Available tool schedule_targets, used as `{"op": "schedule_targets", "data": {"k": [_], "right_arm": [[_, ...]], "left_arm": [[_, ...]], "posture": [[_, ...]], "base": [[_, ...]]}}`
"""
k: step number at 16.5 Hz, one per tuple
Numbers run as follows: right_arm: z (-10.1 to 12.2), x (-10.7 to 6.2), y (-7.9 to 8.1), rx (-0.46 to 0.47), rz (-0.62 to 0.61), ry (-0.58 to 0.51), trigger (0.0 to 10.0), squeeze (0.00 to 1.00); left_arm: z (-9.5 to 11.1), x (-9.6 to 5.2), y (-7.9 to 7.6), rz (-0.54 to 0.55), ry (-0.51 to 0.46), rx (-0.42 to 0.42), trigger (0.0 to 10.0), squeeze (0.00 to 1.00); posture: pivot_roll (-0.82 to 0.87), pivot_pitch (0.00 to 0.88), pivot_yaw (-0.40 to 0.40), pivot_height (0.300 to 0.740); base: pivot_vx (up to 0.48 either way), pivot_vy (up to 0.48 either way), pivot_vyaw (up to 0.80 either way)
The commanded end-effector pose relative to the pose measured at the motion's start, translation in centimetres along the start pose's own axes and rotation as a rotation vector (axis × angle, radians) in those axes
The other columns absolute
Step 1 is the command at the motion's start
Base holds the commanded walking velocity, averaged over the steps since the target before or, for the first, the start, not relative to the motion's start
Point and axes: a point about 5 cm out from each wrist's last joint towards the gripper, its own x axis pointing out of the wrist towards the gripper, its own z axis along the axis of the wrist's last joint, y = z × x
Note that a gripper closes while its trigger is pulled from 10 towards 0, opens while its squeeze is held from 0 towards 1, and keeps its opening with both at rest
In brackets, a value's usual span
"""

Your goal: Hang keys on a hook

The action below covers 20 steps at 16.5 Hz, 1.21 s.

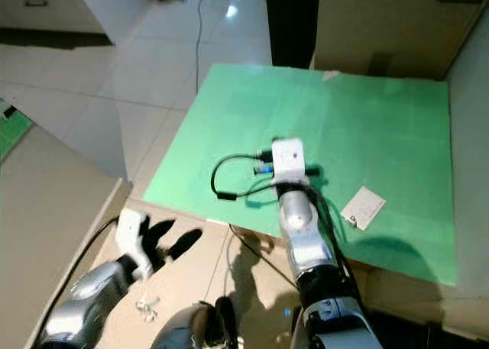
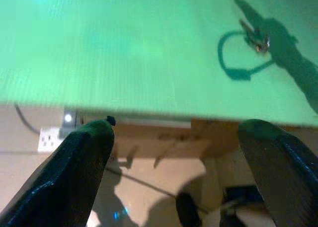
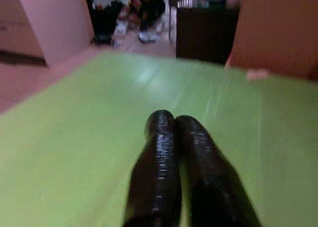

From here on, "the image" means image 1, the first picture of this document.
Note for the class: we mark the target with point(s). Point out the robot left leg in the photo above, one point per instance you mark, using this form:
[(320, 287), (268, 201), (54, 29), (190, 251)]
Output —
[(191, 330)]

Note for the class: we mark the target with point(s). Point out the robot leg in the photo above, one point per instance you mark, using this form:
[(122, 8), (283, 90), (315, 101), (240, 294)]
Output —
[(191, 330), (294, 326)]

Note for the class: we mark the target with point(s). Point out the beige cabinet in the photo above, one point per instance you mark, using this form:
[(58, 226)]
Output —
[(69, 17)]

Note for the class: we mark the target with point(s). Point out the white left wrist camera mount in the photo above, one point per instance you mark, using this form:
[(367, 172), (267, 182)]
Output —
[(130, 231)]

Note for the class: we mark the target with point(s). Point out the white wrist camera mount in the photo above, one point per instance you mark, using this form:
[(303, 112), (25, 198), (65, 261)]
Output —
[(286, 158), (130, 231)]

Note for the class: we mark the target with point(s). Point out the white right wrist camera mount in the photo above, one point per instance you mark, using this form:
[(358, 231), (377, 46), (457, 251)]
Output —
[(286, 158)]

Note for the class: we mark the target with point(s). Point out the robot right leg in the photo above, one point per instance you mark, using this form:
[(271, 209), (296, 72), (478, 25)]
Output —
[(294, 326)]

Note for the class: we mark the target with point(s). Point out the small white tape piece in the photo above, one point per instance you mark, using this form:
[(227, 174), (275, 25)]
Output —
[(331, 75)]

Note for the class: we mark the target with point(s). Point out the silver keys bunch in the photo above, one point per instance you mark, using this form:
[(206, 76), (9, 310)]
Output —
[(145, 308)]

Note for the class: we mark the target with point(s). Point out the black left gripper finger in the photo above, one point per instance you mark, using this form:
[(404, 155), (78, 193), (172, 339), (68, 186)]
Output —
[(160, 233), (185, 243)]

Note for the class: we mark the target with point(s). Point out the green table mat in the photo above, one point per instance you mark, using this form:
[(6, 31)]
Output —
[(374, 135)]

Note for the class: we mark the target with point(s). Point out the white paper card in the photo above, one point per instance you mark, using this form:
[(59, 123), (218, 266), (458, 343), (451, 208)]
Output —
[(364, 205)]

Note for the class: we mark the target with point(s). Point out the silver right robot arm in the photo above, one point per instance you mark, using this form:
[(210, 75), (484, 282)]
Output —
[(298, 227)]

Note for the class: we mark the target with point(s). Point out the black upright panel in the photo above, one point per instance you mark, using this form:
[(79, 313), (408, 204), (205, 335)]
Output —
[(290, 21)]

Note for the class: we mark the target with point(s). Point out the brown cardboard box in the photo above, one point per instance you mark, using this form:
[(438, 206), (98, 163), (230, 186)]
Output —
[(390, 28)]

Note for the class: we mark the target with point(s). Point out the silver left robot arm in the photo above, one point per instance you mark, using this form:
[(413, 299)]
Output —
[(92, 299)]

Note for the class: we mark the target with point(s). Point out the black and white tape piece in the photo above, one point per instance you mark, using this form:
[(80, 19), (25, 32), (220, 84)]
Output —
[(9, 111)]

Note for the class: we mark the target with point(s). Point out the green wall board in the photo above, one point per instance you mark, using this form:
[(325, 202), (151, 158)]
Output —
[(11, 131)]

